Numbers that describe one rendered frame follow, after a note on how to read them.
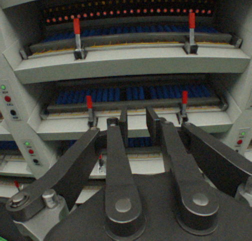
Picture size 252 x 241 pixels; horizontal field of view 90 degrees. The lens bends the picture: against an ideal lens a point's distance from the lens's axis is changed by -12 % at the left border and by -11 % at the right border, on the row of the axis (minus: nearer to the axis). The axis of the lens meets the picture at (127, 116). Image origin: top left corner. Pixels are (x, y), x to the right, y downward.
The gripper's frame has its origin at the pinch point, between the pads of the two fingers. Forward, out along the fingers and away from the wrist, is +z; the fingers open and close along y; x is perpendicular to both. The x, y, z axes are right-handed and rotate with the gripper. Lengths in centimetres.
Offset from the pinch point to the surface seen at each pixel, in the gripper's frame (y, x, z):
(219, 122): 25.7, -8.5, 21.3
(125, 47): -1.2, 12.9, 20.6
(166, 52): 8.4, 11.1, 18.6
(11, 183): -65, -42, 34
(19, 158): -48, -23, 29
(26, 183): -55, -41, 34
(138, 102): 1.6, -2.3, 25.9
